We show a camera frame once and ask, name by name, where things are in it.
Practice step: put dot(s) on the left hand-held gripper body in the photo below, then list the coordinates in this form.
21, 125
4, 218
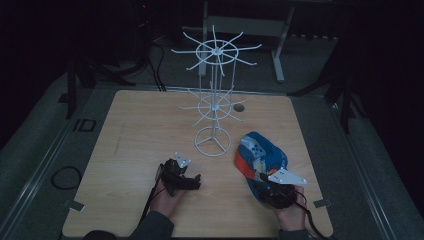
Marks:
173, 170

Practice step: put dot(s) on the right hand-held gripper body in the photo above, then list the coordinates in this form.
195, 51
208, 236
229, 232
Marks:
283, 191

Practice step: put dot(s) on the blue and red cap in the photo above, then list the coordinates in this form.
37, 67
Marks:
263, 160

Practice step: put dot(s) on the person's right hand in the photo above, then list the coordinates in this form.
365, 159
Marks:
291, 216

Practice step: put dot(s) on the person's left hand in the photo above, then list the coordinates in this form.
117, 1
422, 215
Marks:
166, 201

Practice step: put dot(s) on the grey table grommet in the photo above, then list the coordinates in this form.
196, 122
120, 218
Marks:
238, 107

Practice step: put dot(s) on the black metal stand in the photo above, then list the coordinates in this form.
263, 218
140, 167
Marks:
70, 90
345, 100

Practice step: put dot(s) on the grey table corner bracket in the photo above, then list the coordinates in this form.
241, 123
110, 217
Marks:
322, 203

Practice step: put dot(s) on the black rectangular floor bracket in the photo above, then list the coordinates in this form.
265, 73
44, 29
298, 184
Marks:
80, 125

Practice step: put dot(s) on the white metal desk frame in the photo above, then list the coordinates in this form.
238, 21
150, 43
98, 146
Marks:
250, 26

